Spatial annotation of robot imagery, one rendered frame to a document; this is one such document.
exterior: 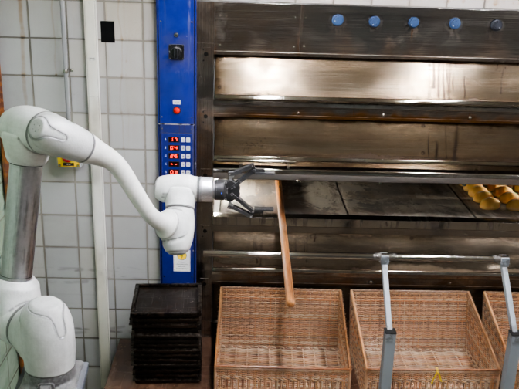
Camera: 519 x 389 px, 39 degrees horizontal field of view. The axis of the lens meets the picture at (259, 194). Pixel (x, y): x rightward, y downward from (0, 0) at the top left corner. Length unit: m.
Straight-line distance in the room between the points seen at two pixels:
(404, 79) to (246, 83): 0.66
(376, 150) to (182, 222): 1.03
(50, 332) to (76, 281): 1.15
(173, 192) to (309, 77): 0.85
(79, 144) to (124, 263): 1.23
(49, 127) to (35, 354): 0.68
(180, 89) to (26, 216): 0.97
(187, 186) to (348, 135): 0.88
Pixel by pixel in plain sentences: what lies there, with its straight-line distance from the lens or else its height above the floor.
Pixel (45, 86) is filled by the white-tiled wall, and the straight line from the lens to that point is 3.18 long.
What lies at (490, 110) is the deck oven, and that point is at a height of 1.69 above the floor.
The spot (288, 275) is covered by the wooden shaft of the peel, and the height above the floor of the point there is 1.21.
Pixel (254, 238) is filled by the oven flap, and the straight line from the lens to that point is 3.29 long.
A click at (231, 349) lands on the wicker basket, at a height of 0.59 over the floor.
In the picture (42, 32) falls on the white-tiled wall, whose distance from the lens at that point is 3.15.
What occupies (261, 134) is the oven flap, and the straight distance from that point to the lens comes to 3.12.
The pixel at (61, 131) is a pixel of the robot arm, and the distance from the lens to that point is 2.19.
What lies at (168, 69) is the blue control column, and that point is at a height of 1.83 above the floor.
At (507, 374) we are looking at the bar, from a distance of 3.05.
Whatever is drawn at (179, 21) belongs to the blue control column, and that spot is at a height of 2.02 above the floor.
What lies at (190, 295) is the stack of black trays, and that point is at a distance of 3.15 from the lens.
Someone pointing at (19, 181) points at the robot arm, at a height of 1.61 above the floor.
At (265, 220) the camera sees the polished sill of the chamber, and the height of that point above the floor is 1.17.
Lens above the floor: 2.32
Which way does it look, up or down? 19 degrees down
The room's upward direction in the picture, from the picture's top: 2 degrees clockwise
